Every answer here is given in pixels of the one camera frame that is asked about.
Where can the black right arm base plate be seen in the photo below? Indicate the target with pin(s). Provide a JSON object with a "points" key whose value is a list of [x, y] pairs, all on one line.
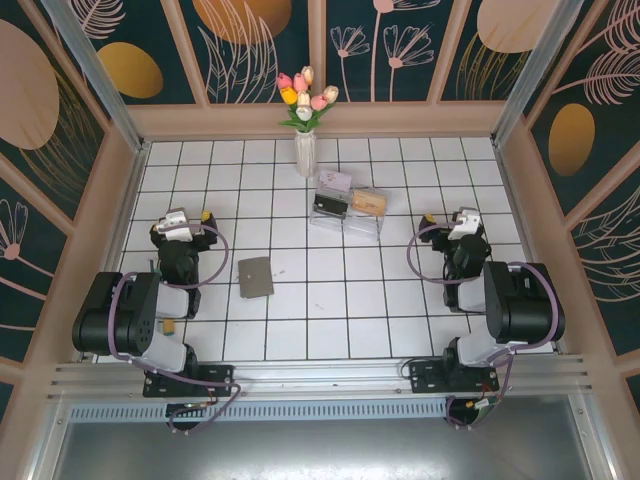
{"points": [[425, 375]]}

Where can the white ribbed vase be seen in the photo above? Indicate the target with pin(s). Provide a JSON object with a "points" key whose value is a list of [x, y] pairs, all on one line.
{"points": [[305, 155]]}

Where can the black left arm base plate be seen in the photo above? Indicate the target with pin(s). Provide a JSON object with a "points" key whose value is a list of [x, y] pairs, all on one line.
{"points": [[215, 377]]}

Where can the tulip bouquet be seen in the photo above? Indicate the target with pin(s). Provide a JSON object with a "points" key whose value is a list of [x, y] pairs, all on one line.
{"points": [[305, 100]]}

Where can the orange patterned card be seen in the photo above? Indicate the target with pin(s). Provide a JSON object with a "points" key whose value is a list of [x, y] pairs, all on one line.
{"points": [[369, 202]]}

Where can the aluminium mounting rail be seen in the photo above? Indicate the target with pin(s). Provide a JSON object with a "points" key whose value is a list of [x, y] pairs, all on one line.
{"points": [[320, 375]]}

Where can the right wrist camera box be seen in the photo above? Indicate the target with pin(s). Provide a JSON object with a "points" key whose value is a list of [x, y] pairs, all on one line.
{"points": [[465, 226]]}

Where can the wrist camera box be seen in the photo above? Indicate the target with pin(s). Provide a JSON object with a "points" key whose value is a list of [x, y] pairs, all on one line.
{"points": [[179, 226], [465, 226]]}

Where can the clear acrylic card organizer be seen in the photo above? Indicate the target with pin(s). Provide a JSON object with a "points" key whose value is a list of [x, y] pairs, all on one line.
{"points": [[360, 227]]}

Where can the grey card holder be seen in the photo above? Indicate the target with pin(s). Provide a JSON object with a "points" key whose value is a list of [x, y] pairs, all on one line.
{"points": [[256, 277]]}

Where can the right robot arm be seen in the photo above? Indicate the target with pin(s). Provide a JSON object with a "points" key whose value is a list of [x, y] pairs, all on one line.
{"points": [[520, 300]]}

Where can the black card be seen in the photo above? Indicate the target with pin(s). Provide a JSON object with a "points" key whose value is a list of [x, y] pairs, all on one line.
{"points": [[330, 205]]}

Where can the aluminium frame post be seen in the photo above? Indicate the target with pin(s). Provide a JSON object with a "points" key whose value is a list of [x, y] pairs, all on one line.
{"points": [[530, 65], [100, 85]]}

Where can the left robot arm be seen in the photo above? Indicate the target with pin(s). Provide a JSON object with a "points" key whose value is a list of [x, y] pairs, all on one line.
{"points": [[125, 310]]}

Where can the steel sheet panel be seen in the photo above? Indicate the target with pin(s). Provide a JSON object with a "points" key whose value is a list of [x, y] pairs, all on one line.
{"points": [[320, 450]]}

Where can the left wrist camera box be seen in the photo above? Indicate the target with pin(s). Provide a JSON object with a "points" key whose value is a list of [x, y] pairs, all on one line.
{"points": [[179, 226]]}

